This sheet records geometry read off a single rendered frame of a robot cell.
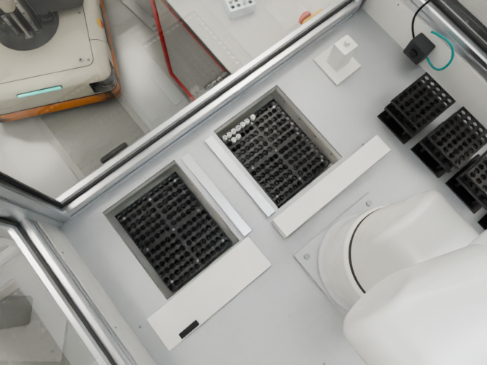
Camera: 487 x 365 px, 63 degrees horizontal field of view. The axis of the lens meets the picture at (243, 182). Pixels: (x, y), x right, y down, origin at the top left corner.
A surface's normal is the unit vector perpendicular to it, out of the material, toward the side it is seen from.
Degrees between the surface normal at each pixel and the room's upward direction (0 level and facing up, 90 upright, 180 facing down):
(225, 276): 0
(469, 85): 90
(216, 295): 0
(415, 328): 13
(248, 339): 0
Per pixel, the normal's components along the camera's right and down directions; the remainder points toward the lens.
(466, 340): -0.10, -0.15
